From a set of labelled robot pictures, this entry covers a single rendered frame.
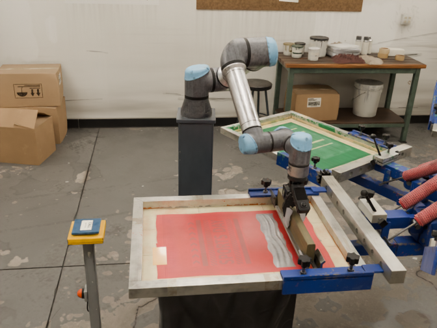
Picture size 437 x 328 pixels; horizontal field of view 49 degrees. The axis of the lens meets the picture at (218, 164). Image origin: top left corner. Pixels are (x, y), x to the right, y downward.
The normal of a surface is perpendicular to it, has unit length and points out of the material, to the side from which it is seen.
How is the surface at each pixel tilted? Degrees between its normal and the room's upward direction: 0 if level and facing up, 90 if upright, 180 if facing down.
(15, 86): 89
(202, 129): 90
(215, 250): 0
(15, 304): 0
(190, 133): 90
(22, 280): 0
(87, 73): 90
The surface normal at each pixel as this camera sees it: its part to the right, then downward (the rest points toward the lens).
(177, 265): 0.04, -0.91
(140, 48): 0.13, 0.42
